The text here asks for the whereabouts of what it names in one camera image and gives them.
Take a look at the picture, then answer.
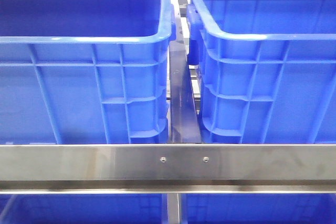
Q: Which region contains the steel centre divider bar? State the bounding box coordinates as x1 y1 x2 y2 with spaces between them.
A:
169 40 202 144

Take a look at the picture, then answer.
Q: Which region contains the left blue plastic crate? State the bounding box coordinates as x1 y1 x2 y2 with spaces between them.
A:
1 0 176 145

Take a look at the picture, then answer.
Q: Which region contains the blue plastic crate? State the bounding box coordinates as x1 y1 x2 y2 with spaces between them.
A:
1 0 176 145
186 0 335 144

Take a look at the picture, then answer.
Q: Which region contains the right blue plastic crate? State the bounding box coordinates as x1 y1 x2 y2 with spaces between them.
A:
186 0 335 144

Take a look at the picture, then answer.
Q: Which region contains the lower right blue crate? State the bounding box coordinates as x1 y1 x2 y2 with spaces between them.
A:
182 194 335 223

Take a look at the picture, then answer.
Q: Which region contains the lower left blue crate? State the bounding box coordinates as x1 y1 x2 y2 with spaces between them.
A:
1 194 168 223

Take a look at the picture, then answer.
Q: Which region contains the right rail screw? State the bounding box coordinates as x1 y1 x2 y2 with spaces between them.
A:
203 156 209 163

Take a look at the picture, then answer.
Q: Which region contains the stainless steel rack rail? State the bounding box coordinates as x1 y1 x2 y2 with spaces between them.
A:
1 144 335 194

